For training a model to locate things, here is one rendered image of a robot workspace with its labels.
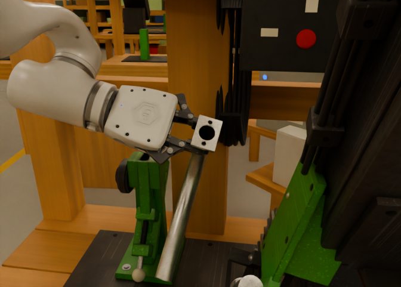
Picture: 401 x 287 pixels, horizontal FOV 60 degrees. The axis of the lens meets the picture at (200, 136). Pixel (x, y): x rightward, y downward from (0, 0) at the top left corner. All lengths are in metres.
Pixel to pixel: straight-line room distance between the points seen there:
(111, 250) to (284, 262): 0.51
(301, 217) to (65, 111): 0.38
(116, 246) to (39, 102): 0.46
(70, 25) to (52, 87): 0.10
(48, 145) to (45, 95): 0.41
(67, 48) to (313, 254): 0.50
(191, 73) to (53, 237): 0.58
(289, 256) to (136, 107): 0.32
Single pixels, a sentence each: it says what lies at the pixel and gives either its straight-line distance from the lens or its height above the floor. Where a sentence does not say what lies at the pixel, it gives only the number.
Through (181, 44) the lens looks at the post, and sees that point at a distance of 0.78.
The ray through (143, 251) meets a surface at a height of 0.99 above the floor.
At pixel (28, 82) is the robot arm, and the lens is 0.61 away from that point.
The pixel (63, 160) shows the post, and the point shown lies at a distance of 1.00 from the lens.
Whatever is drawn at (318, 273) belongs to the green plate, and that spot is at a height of 1.12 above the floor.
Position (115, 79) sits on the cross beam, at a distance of 0.95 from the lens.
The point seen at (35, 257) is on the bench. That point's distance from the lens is 1.00.
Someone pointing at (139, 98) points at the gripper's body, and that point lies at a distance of 0.57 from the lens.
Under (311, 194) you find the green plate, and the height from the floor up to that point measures 1.25.
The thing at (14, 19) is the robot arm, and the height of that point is 1.46.
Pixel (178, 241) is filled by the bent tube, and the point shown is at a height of 1.08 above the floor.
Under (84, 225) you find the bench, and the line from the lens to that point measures 1.06.
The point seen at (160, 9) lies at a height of 1.16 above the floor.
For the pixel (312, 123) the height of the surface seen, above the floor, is 1.36.
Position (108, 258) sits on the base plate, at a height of 0.90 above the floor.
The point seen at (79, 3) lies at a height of 1.18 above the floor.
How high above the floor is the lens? 1.49
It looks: 23 degrees down
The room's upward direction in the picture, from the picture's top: straight up
